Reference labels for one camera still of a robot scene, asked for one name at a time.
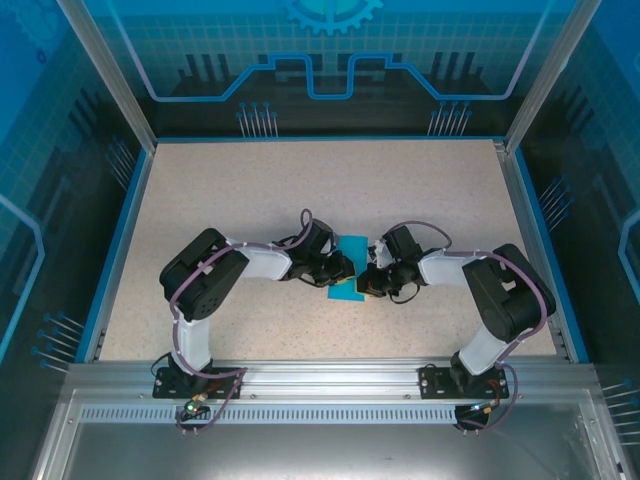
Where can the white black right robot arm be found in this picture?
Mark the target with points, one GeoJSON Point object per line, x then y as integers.
{"type": "Point", "coordinates": [510, 295]}

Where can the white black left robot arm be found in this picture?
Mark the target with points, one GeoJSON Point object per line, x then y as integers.
{"type": "Point", "coordinates": [200, 280]}

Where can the grey metal tray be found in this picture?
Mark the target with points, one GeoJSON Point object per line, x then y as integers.
{"type": "Point", "coordinates": [320, 455]}

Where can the blue table edge strip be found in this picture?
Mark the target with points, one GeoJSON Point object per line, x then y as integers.
{"type": "Point", "coordinates": [119, 250]}
{"type": "Point", "coordinates": [572, 335]}

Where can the blue circuit print side panel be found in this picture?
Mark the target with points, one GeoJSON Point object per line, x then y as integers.
{"type": "Point", "coordinates": [30, 200]}
{"type": "Point", "coordinates": [600, 200]}

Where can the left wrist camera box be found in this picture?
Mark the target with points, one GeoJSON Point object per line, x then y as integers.
{"type": "Point", "coordinates": [336, 244]}

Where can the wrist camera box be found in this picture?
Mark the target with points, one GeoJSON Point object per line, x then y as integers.
{"type": "Point", "coordinates": [380, 252]}
{"type": "Point", "coordinates": [336, 244]}

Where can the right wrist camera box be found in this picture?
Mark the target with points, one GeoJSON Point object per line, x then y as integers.
{"type": "Point", "coordinates": [380, 252]}

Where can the aluminium frame crossbar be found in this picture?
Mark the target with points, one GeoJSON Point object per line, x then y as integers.
{"type": "Point", "coordinates": [330, 380]}

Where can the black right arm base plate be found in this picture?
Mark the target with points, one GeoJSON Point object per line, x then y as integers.
{"type": "Point", "coordinates": [430, 385]}

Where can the aluminium table side rail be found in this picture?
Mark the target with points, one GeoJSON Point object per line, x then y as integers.
{"type": "Point", "coordinates": [522, 210]}

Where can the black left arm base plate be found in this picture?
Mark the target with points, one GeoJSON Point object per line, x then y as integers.
{"type": "Point", "coordinates": [165, 387]}

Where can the blue gear print wall panel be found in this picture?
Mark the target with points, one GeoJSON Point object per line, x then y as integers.
{"type": "Point", "coordinates": [320, 30]}

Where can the aluminium corner post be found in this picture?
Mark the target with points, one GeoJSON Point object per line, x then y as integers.
{"type": "Point", "coordinates": [112, 75]}
{"type": "Point", "coordinates": [542, 75]}

